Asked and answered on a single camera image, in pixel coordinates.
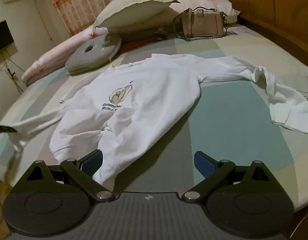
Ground green cream pillow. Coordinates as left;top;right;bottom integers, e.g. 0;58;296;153
93;0;179;34

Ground black wall television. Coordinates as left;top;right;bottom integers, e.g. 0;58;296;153
0;20;14;51

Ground pink floral quilt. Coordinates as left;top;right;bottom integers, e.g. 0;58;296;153
21;0;239;85

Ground wooden headboard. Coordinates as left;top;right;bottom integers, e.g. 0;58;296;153
229;0;308;53

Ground white printed sweatshirt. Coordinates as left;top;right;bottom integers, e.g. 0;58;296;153
9;54;308;190

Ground grey donut cushion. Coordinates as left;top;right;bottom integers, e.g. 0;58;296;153
65;34;121;75

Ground red flat item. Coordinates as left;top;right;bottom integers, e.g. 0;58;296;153
119;37;157;54

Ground hanging black cables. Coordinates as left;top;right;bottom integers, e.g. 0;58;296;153
0;49;26;95

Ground beige leather handbag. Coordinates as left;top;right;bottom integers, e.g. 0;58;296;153
172;7;228;41

